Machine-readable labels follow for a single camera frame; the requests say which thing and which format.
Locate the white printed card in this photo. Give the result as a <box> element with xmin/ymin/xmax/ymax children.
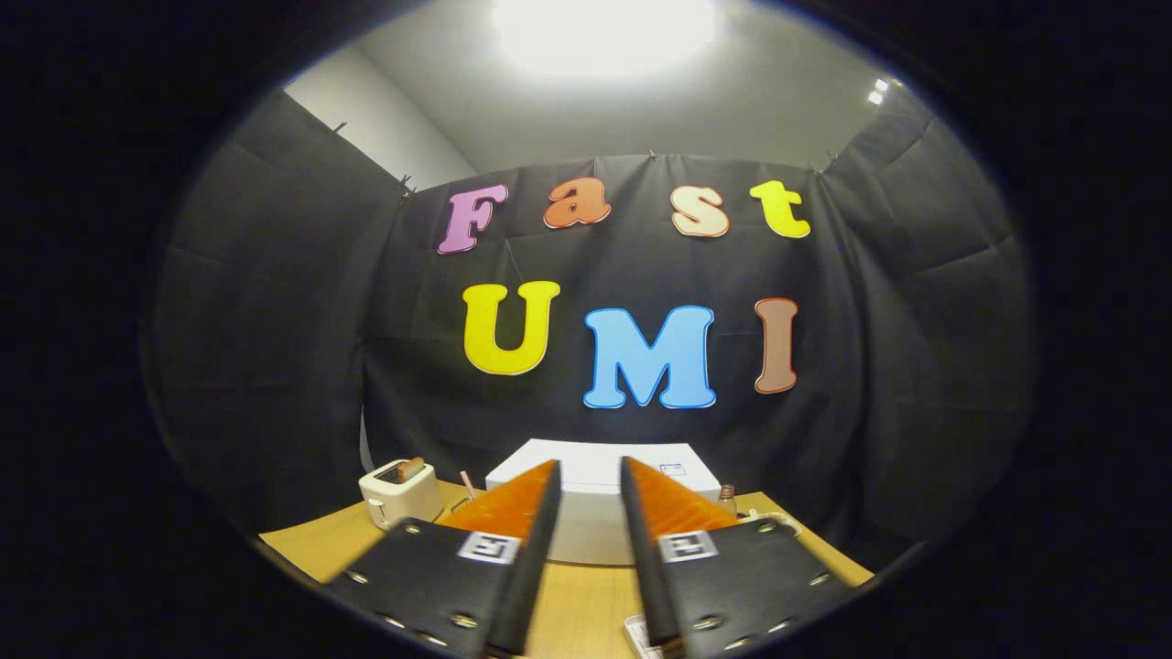
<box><xmin>623</xmin><ymin>615</ymin><xmax>665</xmax><ymax>659</ymax></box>

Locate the black backdrop cloth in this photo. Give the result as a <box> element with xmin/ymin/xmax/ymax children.
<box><xmin>146</xmin><ymin>87</ymin><xmax>1040</xmax><ymax>550</ymax></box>

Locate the white microwave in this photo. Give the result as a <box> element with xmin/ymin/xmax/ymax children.
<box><xmin>483</xmin><ymin>438</ymin><xmax>724</xmax><ymax>567</ymax></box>

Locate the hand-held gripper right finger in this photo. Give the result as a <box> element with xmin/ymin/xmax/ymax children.
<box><xmin>620</xmin><ymin>456</ymin><xmax>857</xmax><ymax>659</ymax></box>

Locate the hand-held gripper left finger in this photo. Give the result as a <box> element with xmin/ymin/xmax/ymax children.
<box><xmin>325</xmin><ymin>458</ymin><xmax>562</xmax><ymax>659</ymax></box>

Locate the white toaster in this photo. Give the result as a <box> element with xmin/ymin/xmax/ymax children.
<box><xmin>358</xmin><ymin>460</ymin><xmax>445</xmax><ymax>532</ymax></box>

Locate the large ceiling light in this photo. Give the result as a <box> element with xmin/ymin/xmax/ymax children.
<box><xmin>493</xmin><ymin>0</ymin><xmax>717</xmax><ymax>79</ymax></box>

